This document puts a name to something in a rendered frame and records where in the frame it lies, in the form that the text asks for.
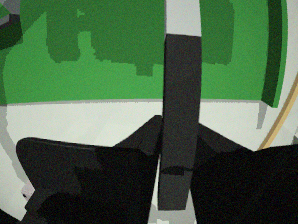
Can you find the green mat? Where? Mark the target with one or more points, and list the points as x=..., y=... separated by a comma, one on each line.
x=66, y=50

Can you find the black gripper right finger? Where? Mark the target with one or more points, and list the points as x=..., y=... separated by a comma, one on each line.
x=228, y=178

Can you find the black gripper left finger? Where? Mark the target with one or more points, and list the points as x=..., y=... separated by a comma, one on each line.
x=123, y=175

